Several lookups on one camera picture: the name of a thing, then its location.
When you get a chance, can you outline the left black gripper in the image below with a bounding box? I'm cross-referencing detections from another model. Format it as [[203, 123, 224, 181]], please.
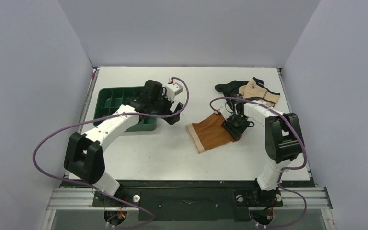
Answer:
[[151, 89, 182, 124]]

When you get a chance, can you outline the beige underwear with dark trim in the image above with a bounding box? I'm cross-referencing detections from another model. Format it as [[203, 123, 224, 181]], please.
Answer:
[[238, 77, 280, 107]]

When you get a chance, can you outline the brown underwear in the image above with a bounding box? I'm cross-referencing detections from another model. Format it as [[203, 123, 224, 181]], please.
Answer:
[[186, 113, 242, 154]]

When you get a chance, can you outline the black patterned underwear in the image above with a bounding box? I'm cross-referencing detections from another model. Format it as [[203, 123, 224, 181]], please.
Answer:
[[214, 80, 248, 97]]

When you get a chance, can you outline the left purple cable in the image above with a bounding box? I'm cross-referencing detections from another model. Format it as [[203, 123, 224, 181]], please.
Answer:
[[32, 77, 190, 229]]

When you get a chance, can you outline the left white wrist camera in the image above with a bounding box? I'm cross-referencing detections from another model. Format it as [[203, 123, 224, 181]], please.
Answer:
[[164, 83, 183, 102]]

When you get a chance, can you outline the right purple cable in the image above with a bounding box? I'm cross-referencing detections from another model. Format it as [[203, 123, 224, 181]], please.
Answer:
[[209, 96, 309, 229]]

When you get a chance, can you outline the green compartment tray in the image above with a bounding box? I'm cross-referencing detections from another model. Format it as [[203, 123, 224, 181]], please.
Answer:
[[93, 86, 157, 132]]

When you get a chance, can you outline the purple cable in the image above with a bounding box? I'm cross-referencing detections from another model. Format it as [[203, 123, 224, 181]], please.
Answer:
[[32, 77, 190, 229], [209, 96, 309, 229]]

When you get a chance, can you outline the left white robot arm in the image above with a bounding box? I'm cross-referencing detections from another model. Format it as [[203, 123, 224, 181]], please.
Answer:
[[63, 77, 189, 206]]

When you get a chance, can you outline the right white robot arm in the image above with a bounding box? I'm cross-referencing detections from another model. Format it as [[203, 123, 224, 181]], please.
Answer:
[[222, 97, 307, 205]]

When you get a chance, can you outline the aluminium frame rail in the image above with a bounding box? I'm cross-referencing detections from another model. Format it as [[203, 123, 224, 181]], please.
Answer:
[[46, 187, 140, 211]]

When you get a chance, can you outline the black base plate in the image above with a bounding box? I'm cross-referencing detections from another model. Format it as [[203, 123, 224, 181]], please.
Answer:
[[60, 179, 318, 223]]

